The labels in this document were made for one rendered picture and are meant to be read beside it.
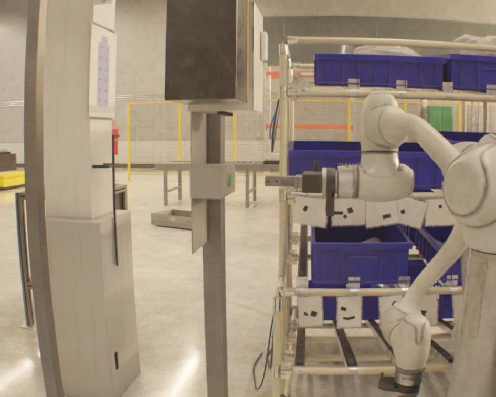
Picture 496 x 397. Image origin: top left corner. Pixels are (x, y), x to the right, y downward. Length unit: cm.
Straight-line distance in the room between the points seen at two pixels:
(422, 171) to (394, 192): 69
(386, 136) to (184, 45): 55
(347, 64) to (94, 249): 132
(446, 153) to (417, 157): 85
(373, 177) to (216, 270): 57
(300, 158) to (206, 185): 71
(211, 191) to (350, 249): 70
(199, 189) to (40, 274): 58
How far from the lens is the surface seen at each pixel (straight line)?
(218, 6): 115
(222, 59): 112
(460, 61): 209
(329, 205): 138
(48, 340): 168
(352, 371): 187
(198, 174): 135
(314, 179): 134
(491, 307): 89
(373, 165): 136
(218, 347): 169
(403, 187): 137
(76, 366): 258
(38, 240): 159
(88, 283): 238
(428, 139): 123
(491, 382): 96
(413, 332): 148
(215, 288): 162
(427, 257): 222
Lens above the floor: 127
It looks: 5 degrees down
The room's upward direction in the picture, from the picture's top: straight up
